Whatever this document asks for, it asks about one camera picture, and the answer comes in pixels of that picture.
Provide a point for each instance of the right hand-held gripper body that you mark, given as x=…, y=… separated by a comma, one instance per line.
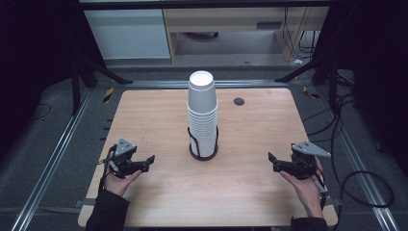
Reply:
x=303, y=163

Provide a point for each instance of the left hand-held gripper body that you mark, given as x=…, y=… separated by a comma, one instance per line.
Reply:
x=123, y=160

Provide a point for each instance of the stack of white paper cups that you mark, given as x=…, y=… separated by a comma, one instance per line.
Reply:
x=202, y=109

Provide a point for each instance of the person's left hand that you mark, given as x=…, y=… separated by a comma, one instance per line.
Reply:
x=117, y=185

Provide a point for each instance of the person's right hand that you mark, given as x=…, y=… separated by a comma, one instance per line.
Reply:
x=306, y=192

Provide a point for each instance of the black round table grommet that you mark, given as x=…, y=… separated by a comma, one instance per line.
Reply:
x=239, y=101

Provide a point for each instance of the yellow black tape strip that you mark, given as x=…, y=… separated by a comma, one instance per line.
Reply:
x=108, y=95
x=309, y=93

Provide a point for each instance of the black metal stand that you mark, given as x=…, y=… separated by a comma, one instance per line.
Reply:
x=76, y=89
x=332, y=83

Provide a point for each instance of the white cabinet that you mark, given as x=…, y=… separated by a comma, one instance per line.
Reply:
x=128, y=33

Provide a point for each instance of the dark chair base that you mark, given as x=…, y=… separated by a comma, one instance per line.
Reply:
x=202, y=35

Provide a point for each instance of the light wooden desk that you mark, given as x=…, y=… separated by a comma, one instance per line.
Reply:
x=218, y=19

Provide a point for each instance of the grey table bracket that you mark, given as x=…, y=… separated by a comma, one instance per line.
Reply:
x=335, y=202
x=84, y=202

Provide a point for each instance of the long metal floor rail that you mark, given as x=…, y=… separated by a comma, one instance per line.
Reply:
x=51, y=163
x=359, y=166

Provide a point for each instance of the short metal floor rail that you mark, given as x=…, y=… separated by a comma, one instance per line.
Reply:
x=154, y=84

